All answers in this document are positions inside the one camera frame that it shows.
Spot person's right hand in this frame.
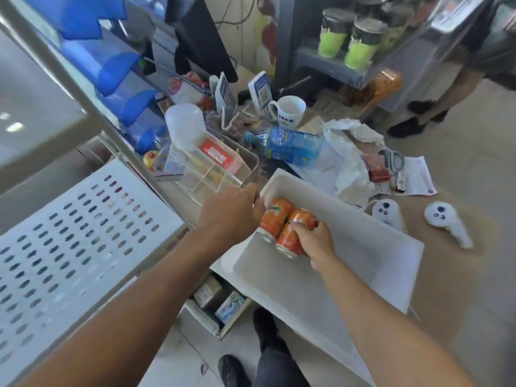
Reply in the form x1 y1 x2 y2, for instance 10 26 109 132
289 219 337 274

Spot person's left hand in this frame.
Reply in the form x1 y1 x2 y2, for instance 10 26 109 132
196 182 267 249

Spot white plastic tray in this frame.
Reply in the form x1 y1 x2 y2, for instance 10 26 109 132
209 168 425 386

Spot white metal shelf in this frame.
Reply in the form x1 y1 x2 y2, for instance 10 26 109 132
0 0 190 387

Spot person's right forearm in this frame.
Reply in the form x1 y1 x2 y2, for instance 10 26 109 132
312 253 478 387

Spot person's left forearm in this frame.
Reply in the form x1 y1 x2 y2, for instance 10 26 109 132
18 227 226 387

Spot person's right shoe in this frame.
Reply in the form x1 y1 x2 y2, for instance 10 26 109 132
253 306 291 357

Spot person's shoe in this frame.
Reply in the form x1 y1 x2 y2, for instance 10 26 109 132
217 354 253 387
253 306 291 357

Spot person's dark grey trousers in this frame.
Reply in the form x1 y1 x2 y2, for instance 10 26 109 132
252 346 311 387

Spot person's left shoe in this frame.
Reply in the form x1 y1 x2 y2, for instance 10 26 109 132
217 354 253 387

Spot clear acrylic organizer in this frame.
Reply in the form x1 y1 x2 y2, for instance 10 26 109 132
163 128 260 206

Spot red white small box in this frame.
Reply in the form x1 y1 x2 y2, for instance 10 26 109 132
199 139 234 170

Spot white document sheet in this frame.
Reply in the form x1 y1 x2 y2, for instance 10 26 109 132
288 145 355 198

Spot white handheld controller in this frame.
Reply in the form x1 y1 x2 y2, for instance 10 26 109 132
370 198 406 232
424 201 475 249

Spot small brown box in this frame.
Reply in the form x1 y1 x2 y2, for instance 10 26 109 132
193 276 223 310

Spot white plastic bag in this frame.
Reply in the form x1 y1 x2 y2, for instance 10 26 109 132
322 118 388 206

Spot blue drink bottle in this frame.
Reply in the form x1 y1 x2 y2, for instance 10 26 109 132
243 125 325 166

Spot small blue carton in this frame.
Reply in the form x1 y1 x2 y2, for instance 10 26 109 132
214 290 246 324

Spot small red packet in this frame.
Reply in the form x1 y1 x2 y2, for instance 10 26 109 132
361 154 392 183

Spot white frosted plastic container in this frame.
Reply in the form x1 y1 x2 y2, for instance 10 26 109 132
164 103 207 152

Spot open cardboard floor box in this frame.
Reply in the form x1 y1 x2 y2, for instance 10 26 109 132
185 274 255 339

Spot grey scissors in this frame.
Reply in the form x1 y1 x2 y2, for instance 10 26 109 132
378 148 405 186

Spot white mug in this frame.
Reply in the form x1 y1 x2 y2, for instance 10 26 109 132
268 95 307 130

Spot white framed code stand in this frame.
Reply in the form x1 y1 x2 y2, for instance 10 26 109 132
213 72 238 116

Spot white paper receipt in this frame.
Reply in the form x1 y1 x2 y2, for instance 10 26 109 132
377 156 438 197

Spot blue rounded code stand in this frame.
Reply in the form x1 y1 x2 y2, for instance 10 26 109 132
247 71 273 113

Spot white red cat figurine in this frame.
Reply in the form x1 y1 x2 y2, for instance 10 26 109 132
167 72 212 109

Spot orange snack bag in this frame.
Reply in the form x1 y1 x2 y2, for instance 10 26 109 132
354 68 404 117

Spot black cash register monitor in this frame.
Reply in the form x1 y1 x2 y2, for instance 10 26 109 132
165 0 239 83

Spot grey display stand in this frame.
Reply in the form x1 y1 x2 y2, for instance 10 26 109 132
276 0 497 113

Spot blue plastic display rack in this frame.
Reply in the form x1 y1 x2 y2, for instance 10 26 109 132
18 0 170 156

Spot green lidded snack cup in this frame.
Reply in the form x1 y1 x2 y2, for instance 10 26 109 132
317 8 355 59
378 2 416 53
345 18 389 71

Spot yellow red wall poster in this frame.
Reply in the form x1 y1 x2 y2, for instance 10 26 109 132
256 0 280 77

